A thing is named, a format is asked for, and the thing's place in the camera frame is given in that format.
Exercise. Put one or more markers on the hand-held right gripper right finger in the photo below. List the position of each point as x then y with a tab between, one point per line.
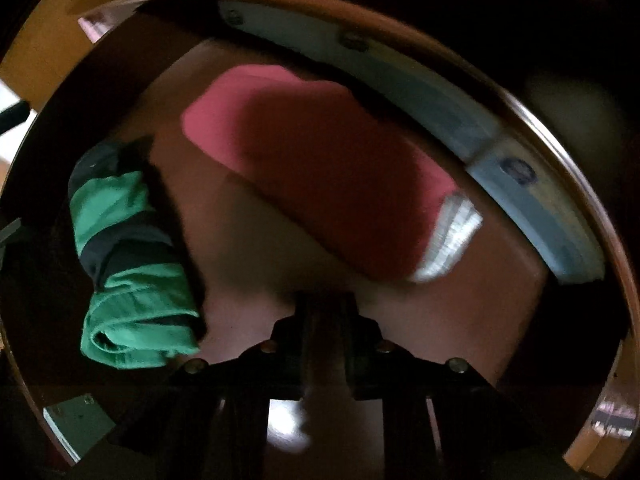
370	365

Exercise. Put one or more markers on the metal drawer lock bracket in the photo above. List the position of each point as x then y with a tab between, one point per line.
80	425

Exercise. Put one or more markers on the dark pink underwear white waistband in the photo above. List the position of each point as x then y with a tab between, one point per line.
325	170

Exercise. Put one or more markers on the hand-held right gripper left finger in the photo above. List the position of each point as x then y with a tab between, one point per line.
287	360

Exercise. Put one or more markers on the green underwear with dark band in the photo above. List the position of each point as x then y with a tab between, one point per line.
135	300

